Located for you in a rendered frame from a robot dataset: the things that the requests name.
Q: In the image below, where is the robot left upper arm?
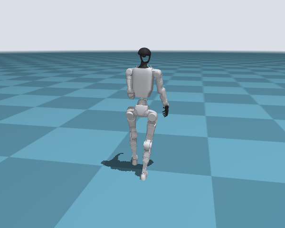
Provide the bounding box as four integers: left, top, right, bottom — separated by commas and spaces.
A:
125, 68, 134, 94

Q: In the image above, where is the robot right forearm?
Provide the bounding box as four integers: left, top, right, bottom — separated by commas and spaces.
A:
160, 88, 169, 108

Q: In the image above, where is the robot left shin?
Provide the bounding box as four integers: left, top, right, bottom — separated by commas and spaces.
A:
130, 132, 137, 159

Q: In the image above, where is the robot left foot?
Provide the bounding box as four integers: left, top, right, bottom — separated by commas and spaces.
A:
132, 155, 138, 165

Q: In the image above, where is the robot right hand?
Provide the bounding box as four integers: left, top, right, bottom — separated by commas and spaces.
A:
163, 105, 169, 117

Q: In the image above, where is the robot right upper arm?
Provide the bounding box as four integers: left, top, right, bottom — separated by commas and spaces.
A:
152, 69, 163, 95

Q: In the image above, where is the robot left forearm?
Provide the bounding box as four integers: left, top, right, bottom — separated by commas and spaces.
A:
126, 90, 135, 99

